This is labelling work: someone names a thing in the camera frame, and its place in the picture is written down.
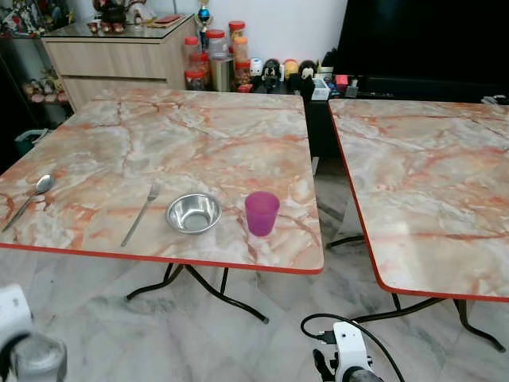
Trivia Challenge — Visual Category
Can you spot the purple plastic cup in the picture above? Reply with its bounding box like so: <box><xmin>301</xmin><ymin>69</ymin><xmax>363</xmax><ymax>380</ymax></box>
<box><xmin>244</xmin><ymin>191</ymin><xmax>281</xmax><ymax>237</ymax></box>

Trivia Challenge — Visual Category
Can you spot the stainless steel bowl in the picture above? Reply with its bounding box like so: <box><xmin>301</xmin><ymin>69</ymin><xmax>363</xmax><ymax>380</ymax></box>
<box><xmin>165</xmin><ymin>193</ymin><xmax>223</xmax><ymax>235</ymax></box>

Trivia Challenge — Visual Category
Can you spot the marble pattern table red edge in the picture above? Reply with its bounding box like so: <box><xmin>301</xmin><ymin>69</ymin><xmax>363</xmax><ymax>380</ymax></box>
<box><xmin>0</xmin><ymin>88</ymin><xmax>325</xmax><ymax>325</ymax></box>
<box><xmin>328</xmin><ymin>97</ymin><xmax>509</xmax><ymax>353</ymax></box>

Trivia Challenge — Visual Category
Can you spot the silver metal fork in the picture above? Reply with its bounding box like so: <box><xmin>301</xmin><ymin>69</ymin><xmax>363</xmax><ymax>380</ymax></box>
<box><xmin>120</xmin><ymin>182</ymin><xmax>161</xmax><ymax>248</ymax></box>

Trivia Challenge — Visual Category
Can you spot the steel canister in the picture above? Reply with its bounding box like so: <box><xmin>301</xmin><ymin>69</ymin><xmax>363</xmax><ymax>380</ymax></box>
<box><xmin>210</xmin><ymin>54</ymin><xmax>233</xmax><ymax>92</ymax></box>

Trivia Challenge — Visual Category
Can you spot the short red lid jar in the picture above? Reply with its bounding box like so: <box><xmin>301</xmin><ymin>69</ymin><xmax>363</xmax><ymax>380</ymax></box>
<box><xmin>185</xmin><ymin>68</ymin><xmax>208</xmax><ymax>91</ymax></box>

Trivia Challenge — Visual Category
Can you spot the silver metal spoon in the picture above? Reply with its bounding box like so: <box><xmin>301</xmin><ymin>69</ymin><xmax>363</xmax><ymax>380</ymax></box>
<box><xmin>2</xmin><ymin>174</ymin><xmax>56</xmax><ymax>233</ymax></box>

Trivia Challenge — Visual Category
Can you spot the tall red lid jar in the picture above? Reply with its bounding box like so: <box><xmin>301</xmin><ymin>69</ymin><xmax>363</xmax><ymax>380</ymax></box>
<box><xmin>205</xmin><ymin>29</ymin><xmax>227</xmax><ymax>57</ymax></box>

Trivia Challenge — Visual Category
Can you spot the black flat screen television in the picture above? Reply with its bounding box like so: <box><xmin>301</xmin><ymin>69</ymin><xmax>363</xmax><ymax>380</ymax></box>
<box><xmin>334</xmin><ymin>0</ymin><xmax>509</xmax><ymax>80</ymax></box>

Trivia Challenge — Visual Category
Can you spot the light wooden sideboard cabinet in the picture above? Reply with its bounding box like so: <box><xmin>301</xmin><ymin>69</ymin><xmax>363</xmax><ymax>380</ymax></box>
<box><xmin>41</xmin><ymin>14</ymin><xmax>198</xmax><ymax>111</ymax></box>

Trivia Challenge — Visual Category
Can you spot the green plastic bin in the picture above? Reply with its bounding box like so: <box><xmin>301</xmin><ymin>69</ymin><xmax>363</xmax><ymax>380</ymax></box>
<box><xmin>14</xmin><ymin>129</ymin><xmax>50</xmax><ymax>156</ymax></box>

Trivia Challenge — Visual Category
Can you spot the small trophy blue ball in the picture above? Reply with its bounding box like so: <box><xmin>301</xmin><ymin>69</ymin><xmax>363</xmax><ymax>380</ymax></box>
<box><xmin>197</xmin><ymin>0</ymin><xmax>214</xmax><ymax>37</ymax></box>

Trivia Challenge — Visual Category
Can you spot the dark teapot set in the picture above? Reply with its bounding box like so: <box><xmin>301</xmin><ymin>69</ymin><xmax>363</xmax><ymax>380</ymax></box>
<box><xmin>87</xmin><ymin>0</ymin><xmax>134</xmax><ymax>33</ymax></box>

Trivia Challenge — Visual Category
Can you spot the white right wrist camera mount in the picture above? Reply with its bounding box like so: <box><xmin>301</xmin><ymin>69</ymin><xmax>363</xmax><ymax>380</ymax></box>
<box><xmin>332</xmin><ymin>322</ymin><xmax>375</xmax><ymax>381</ymax></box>

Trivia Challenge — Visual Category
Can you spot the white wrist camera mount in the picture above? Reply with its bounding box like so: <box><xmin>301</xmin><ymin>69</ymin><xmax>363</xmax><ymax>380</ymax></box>
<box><xmin>332</xmin><ymin>322</ymin><xmax>375</xmax><ymax>381</ymax></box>
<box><xmin>0</xmin><ymin>284</ymin><xmax>33</xmax><ymax>345</ymax></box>

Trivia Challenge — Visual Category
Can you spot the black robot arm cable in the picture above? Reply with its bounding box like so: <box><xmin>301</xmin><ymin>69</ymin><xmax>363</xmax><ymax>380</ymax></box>
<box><xmin>301</xmin><ymin>313</ymin><xmax>406</xmax><ymax>382</ymax></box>

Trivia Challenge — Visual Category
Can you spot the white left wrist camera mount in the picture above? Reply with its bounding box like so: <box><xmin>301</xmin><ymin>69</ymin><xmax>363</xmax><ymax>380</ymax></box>
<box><xmin>0</xmin><ymin>284</ymin><xmax>33</xmax><ymax>345</ymax></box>

